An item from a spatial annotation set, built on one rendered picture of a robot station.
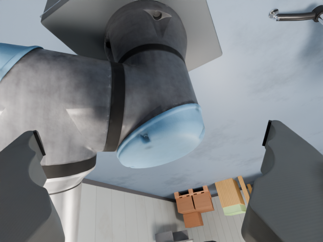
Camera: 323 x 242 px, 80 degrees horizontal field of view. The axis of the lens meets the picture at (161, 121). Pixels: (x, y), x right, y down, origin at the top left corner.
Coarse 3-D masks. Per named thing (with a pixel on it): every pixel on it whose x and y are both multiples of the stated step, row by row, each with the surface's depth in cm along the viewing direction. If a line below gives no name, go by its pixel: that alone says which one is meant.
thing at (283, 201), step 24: (264, 144) 11; (288, 144) 9; (264, 168) 9; (288, 168) 7; (312, 168) 7; (264, 192) 6; (288, 192) 6; (312, 192) 6; (264, 216) 6; (288, 216) 6; (312, 216) 6; (264, 240) 6; (288, 240) 5; (312, 240) 5
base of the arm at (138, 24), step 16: (144, 0) 30; (112, 16) 31; (128, 16) 29; (144, 16) 29; (160, 16) 31; (176, 16) 32; (112, 32) 30; (128, 32) 29; (144, 32) 28; (160, 32) 29; (176, 32) 31; (112, 48) 31; (128, 48) 28; (144, 48) 27; (160, 48) 27; (176, 48) 29
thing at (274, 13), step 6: (318, 6) 113; (270, 12) 121; (276, 12) 122; (306, 12) 115; (312, 12) 114; (318, 12) 112; (276, 18) 120; (282, 18) 118; (288, 18) 117; (294, 18) 116; (300, 18) 116; (306, 18) 115; (312, 18) 115
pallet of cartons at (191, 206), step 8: (176, 192) 524; (192, 192) 513; (200, 192) 507; (208, 192) 505; (176, 200) 519; (184, 200) 512; (192, 200) 510; (200, 200) 500; (208, 200) 495; (184, 208) 503; (192, 208) 497; (200, 208) 503; (208, 208) 530; (184, 216) 553; (192, 216) 547; (200, 216) 579; (192, 224) 537; (200, 224) 537
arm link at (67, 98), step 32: (0, 64) 17; (32, 64) 18; (64, 64) 19; (96, 64) 21; (0, 96) 16; (32, 96) 17; (64, 96) 18; (96, 96) 19; (0, 128) 17; (32, 128) 18; (64, 128) 19; (96, 128) 20; (64, 160) 19; (64, 192) 21; (64, 224) 21
